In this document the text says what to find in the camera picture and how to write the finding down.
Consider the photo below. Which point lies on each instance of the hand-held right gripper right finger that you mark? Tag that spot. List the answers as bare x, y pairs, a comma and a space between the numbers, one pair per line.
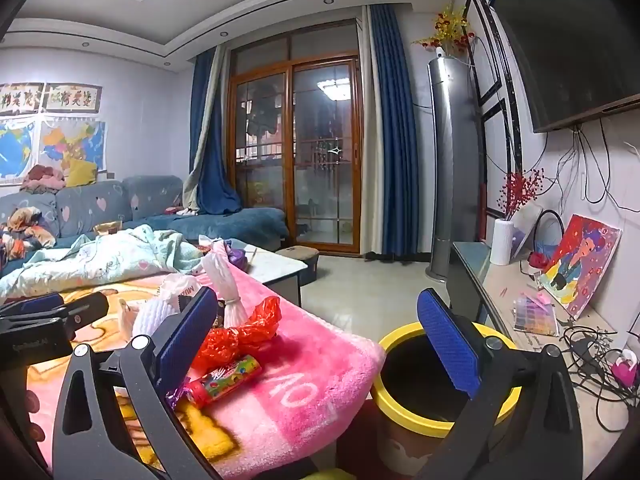
445, 342

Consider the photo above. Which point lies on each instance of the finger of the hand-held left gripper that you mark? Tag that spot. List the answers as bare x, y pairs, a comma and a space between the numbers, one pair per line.
35, 303
85, 310

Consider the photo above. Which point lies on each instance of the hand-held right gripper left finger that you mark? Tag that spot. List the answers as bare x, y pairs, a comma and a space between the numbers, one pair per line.
187, 332

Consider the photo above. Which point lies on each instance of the white printed plastic wrapper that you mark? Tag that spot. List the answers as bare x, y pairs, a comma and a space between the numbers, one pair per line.
175, 287

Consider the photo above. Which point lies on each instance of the colourful candy tube wrapper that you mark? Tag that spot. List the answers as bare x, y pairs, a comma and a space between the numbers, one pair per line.
225, 377

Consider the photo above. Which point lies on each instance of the red plastic wrapper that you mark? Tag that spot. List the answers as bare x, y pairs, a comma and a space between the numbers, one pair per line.
250, 330

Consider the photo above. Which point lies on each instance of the yellow rim trash bin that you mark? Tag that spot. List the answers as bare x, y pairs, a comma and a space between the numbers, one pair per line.
400, 412

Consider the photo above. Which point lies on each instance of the person's left hand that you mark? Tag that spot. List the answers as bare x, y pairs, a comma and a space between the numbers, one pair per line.
33, 402

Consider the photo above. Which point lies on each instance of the white foam fruit net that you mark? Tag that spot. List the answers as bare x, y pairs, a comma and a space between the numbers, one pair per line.
150, 317

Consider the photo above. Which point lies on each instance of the light green quilt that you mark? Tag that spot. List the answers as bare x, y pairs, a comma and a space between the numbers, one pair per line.
115, 260

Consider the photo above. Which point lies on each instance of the beige deer print mat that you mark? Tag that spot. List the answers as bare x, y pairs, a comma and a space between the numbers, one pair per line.
505, 310

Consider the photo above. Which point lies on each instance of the colourful patterned cloth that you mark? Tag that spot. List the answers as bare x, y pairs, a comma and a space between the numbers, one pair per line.
25, 232

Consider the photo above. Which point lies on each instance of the gold foil bag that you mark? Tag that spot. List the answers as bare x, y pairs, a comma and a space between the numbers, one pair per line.
107, 227

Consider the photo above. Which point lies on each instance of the glass top tv cabinet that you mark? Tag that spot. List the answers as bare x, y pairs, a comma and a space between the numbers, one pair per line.
465, 255

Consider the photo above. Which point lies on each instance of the purple cloth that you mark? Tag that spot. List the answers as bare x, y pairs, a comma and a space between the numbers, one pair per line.
237, 257

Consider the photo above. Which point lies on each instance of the clear bead organiser box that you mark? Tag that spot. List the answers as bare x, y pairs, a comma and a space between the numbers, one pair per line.
535, 315

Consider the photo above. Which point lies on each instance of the pink plastic tray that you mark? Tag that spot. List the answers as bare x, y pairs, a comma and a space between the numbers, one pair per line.
540, 298

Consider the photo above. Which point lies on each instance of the blue patterned sofa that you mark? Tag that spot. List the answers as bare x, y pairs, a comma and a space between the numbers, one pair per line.
80, 205

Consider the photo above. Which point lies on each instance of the white top coffee table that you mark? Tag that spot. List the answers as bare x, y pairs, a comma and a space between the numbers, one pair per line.
280, 270

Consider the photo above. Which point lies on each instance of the white ribbed vase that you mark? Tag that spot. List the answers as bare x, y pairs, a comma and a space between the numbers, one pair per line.
501, 242

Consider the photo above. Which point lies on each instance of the pink printed blanket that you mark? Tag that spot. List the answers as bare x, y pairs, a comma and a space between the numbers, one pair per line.
300, 375

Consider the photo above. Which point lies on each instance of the red yarn bundle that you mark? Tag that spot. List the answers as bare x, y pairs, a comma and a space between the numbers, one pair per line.
537, 260

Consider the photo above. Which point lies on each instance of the pile of clothes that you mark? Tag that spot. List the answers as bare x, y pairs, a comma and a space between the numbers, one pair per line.
42, 177

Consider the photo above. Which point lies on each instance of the round dark blue stool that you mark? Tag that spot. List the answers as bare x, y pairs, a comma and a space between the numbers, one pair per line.
300, 260

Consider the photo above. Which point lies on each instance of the yellow pillow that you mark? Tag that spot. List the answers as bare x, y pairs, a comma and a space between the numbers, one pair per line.
81, 172

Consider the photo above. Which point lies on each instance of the small white canvas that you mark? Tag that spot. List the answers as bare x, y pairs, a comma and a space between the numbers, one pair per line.
525, 230

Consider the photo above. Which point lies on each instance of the world map poster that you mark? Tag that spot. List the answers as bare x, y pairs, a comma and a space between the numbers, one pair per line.
15, 150

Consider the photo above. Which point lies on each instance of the colourful portrait painting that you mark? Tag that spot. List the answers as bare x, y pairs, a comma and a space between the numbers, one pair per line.
580, 260

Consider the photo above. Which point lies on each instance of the country map poster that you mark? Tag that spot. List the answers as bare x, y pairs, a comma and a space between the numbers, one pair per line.
70, 142

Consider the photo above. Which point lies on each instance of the red berry branches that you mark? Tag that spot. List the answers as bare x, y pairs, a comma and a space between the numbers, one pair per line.
515, 190

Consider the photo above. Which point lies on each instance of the blue curtain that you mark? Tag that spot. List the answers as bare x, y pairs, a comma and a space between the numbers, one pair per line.
212, 160
395, 135

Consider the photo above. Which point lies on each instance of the pink tape dispenser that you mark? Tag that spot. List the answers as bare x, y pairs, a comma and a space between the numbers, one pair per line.
625, 370

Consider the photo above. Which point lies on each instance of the grey tower air conditioner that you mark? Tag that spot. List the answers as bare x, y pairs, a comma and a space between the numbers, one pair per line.
455, 160

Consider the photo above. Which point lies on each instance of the wooden sliding glass door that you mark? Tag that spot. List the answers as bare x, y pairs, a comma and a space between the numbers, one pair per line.
289, 160

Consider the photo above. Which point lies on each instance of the yellow red artificial flowers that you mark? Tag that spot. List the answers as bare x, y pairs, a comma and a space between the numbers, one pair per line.
447, 30

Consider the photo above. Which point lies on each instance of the calligraphy wall poster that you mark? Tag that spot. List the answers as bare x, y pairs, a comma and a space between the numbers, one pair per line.
75, 97
20, 97

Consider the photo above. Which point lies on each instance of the wall mounted television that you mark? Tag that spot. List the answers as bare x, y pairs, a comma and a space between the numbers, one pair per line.
565, 50

